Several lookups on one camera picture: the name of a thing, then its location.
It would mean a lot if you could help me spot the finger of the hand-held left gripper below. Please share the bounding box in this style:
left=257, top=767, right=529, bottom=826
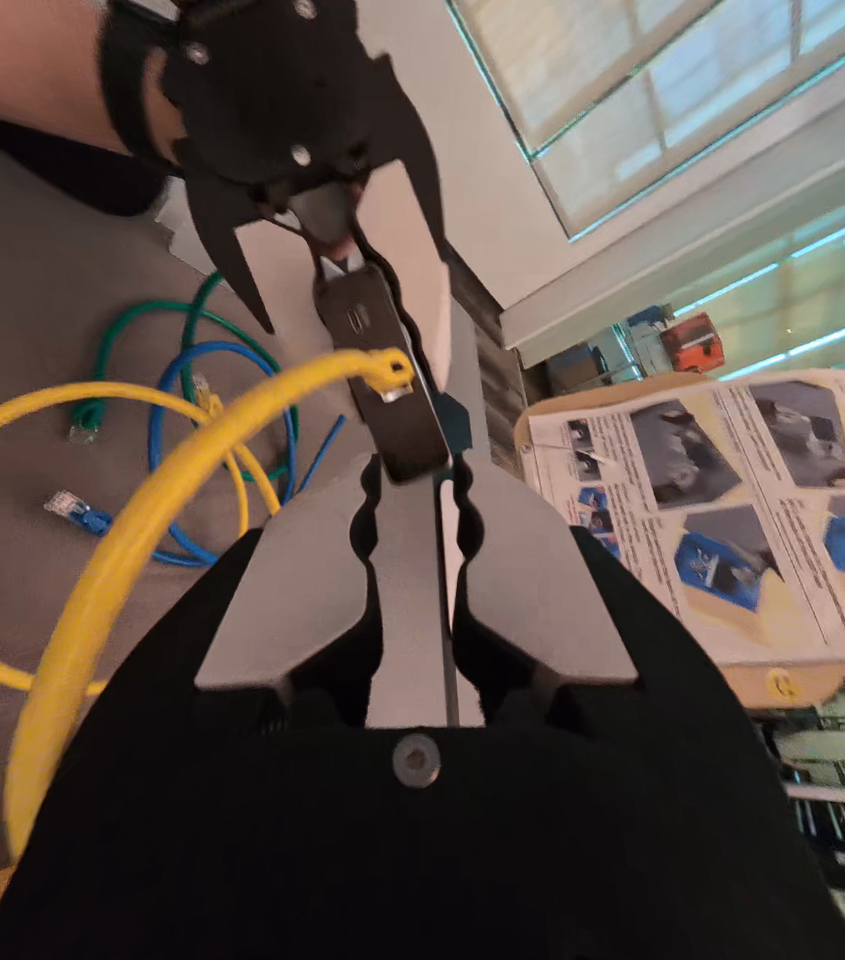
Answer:
left=233, top=219, right=335, bottom=354
left=351, top=159, right=455, bottom=393

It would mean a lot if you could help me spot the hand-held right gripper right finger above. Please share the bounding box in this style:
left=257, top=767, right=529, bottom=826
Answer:
left=441, top=457, right=639, bottom=729

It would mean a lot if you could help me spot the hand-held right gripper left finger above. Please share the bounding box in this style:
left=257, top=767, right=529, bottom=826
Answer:
left=193, top=453, right=385, bottom=729

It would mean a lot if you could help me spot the black ethernet adapter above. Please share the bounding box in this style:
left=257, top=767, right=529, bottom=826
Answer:
left=313, top=262, right=454, bottom=485

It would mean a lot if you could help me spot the yellow ethernet cable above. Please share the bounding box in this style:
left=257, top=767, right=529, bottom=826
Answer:
left=0, top=348, right=418, bottom=864

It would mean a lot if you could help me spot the blue ethernet cable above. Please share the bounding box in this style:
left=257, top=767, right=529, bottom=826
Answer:
left=43, top=341, right=349, bottom=569

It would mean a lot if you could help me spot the green ethernet cable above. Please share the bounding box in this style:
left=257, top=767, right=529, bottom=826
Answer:
left=68, top=270, right=302, bottom=483

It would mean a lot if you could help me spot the person's left forearm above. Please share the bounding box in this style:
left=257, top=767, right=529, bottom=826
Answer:
left=0, top=0, right=191, bottom=162

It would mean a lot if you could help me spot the printed instruction sheet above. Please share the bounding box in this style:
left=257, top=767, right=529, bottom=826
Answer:
left=527, top=369, right=845, bottom=665

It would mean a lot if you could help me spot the cardboard board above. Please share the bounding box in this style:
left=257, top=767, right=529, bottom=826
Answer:
left=514, top=367, right=845, bottom=710

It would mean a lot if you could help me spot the glass window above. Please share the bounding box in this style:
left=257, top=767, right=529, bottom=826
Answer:
left=448, top=0, right=845, bottom=241

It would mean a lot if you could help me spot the orange box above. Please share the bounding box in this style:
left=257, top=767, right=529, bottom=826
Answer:
left=661, top=313, right=725, bottom=374

